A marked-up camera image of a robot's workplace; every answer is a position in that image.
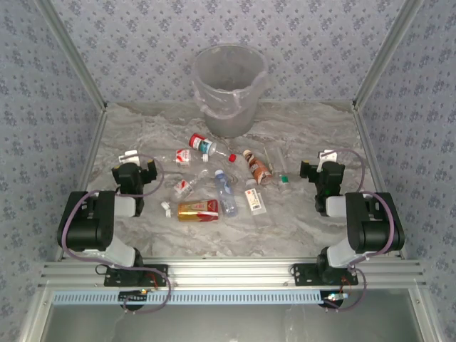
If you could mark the clear bottle with green cap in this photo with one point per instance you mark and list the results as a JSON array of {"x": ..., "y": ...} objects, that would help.
[{"x": 284, "y": 179}]

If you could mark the clear bottle red white label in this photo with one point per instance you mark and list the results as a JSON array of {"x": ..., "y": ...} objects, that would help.
[
  {"x": 183, "y": 187},
  {"x": 183, "y": 157}
]

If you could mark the brown coffee drink bottle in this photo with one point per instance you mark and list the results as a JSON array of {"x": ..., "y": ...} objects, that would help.
[{"x": 257, "y": 167}]

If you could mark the clear bottle red green label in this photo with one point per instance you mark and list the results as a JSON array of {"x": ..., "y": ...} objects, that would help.
[{"x": 202, "y": 144}]

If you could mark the clear bottle with white label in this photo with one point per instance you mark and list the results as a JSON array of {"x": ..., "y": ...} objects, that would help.
[{"x": 254, "y": 201}]

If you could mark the clear bottle with red cap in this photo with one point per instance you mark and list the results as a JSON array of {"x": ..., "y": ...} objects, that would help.
[{"x": 232, "y": 157}]

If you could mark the water bottle with blue cap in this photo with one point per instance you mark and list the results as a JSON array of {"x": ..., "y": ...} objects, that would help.
[{"x": 225, "y": 194}]

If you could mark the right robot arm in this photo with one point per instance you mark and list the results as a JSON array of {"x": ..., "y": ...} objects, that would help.
[{"x": 370, "y": 224}]

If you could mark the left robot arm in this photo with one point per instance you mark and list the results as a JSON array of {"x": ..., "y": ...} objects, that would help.
[{"x": 89, "y": 221}]

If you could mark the grey metal mesh waste bin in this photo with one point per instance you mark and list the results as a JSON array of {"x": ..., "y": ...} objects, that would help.
[{"x": 228, "y": 123}]

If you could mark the clear plastic bin liner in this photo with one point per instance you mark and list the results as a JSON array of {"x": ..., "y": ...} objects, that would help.
[{"x": 213, "y": 103}]

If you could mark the gold and red drink bottle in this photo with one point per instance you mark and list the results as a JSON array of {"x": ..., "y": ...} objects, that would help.
[{"x": 197, "y": 211}]

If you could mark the small black adapter board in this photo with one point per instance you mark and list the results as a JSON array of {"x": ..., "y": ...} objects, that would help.
[
  {"x": 335, "y": 298},
  {"x": 133, "y": 296}
]

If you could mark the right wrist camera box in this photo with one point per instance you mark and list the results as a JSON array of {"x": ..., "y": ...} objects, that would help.
[{"x": 326, "y": 156}]

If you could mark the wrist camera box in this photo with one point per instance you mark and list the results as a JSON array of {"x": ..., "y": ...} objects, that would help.
[
  {"x": 128, "y": 156},
  {"x": 326, "y": 156}
]

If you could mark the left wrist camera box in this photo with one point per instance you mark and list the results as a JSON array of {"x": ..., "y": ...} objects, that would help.
[{"x": 128, "y": 156}]

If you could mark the aluminium table side rail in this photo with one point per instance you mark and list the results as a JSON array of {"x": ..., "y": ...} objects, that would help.
[
  {"x": 367, "y": 142},
  {"x": 93, "y": 142}
]

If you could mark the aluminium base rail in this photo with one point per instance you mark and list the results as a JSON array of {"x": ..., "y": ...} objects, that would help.
[{"x": 228, "y": 274}]

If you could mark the aluminium corner post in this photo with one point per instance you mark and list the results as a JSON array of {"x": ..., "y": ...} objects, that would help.
[
  {"x": 386, "y": 53},
  {"x": 75, "y": 53}
]

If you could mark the aluminium frame leg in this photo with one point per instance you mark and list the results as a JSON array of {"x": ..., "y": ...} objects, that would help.
[
  {"x": 425, "y": 317},
  {"x": 35, "y": 320}
]

